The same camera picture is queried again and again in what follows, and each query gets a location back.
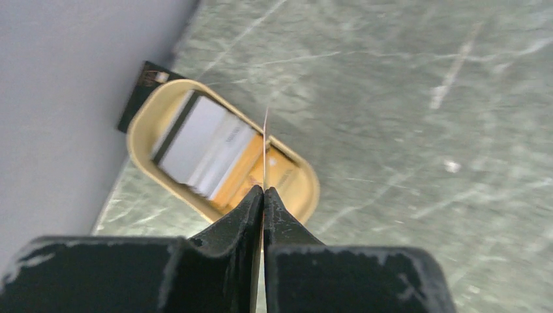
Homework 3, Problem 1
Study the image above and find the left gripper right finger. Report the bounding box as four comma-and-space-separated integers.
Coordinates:
263, 188, 456, 312

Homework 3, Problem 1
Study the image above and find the stack of credit cards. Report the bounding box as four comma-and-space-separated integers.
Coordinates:
151, 90, 298, 214

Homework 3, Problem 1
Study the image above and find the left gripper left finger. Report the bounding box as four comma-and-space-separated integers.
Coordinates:
1, 186, 263, 312

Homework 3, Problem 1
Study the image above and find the black card beside tray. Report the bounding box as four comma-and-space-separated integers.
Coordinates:
117, 61, 186, 134

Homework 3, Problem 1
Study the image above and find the gold metal card tray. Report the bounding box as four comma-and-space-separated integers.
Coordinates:
126, 78, 321, 226

